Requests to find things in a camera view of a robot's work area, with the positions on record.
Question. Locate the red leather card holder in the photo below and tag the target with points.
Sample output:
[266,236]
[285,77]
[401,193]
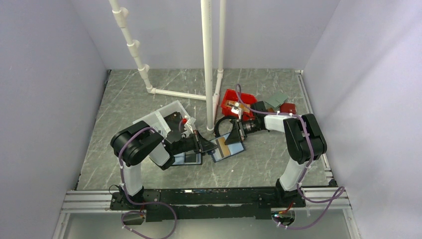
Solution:
[288,108]

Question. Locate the black wallet in bin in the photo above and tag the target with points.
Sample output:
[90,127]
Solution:
[174,121]

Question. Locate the grey-green card holder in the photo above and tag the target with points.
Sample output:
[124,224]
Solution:
[276,100]

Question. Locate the clear plastic two-compartment bin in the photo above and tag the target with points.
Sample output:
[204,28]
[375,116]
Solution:
[156,118]

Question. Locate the gold striped credit card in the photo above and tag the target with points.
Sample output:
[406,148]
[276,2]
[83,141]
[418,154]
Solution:
[223,149]

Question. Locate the white PVC pipe frame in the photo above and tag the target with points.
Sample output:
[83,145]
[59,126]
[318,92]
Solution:
[211,96]

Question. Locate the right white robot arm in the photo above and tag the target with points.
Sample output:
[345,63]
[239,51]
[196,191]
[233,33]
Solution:
[304,139]

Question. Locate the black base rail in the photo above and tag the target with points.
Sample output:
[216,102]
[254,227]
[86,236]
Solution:
[209,203]

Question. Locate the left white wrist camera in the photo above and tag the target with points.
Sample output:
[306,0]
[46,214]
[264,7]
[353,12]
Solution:
[188,125]

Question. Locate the blue card holder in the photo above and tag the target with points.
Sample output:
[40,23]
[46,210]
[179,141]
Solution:
[235,149]

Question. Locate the red plastic bin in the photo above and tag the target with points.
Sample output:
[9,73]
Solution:
[229,100]

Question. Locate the open black card holder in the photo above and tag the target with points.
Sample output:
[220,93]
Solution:
[188,158]

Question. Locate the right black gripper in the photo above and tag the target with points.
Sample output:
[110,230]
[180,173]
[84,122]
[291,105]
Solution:
[236,135]

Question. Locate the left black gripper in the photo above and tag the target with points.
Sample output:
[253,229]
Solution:
[204,144]

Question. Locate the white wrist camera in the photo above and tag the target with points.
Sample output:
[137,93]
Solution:
[188,125]
[236,110]

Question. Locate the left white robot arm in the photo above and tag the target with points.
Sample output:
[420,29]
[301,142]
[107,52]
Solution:
[140,141]

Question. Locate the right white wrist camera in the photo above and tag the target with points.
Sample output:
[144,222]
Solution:
[236,110]

